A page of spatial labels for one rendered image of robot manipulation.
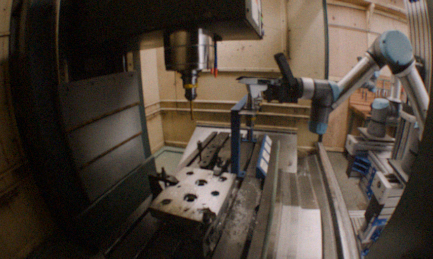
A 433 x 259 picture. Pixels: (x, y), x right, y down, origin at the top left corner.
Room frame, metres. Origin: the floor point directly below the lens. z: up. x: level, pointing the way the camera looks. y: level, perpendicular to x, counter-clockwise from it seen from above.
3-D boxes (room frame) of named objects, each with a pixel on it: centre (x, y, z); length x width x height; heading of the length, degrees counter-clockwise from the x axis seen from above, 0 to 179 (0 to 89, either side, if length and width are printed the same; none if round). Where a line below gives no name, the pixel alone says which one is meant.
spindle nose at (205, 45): (0.64, 0.08, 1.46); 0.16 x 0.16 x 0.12
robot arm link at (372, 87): (1.18, -1.18, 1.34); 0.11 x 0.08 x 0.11; 86
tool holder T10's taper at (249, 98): (0.86, -0.15, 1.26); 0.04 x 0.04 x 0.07
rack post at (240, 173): (0.82, -0.08, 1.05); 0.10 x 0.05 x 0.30; 71
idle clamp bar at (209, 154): (0.93, 0.04, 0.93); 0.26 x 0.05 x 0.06; 166
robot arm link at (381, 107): (0.92, -1.06, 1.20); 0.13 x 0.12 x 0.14; 86
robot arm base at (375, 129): (0.92, -1.05, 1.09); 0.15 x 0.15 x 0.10
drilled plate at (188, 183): (0.59, 0.08, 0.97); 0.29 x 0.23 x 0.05; 161
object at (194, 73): (0.64, 0.08, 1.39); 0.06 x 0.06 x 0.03
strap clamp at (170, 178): (0.65, 0.22, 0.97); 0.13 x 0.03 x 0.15; 71
